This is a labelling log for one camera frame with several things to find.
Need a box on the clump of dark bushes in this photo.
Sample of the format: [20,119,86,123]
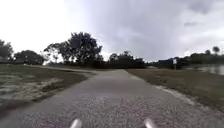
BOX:
[99,50,148,70]

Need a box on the dry grass field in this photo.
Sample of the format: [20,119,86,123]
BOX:
[125,67,224,113]

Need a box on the distant row of trees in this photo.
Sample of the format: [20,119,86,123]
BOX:
[148,45,224,69]

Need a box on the patchy grass and dirt ground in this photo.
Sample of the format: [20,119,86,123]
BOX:
[0,63,98,114]

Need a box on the white sign on post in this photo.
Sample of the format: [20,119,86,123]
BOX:
[172,58,178,71]

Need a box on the grey gravel path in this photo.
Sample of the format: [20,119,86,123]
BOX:
[0,64,224,128]

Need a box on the pale water surface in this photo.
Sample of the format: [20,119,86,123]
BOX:
[184,64,224,76]

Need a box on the dark tree with flat crown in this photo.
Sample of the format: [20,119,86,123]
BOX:
[0,39,15,64]

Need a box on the low dark round tree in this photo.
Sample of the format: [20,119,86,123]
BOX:
[13,49,46,66]

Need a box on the large dark broad tree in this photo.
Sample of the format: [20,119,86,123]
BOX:
[43,31,105,66]

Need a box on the robot's own part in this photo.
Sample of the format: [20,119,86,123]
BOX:
[143,118,157,128]
[69,118,83,128]

